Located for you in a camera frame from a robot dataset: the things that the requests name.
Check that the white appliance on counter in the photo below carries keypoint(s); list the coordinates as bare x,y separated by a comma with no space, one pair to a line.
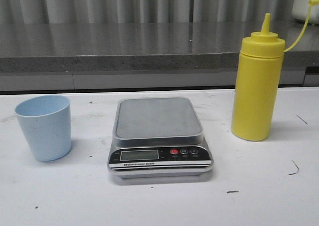
300,10

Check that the silver electronic kitchen scale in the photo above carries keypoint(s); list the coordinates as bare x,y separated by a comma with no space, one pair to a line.
154,137

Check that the light blue plastic cup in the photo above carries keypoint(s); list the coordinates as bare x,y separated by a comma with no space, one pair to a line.
46,125

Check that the grey stone counter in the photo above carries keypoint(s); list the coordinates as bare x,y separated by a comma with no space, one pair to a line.
105,57

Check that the yellow squeeze bottle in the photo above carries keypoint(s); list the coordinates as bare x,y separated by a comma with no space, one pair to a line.
259,68

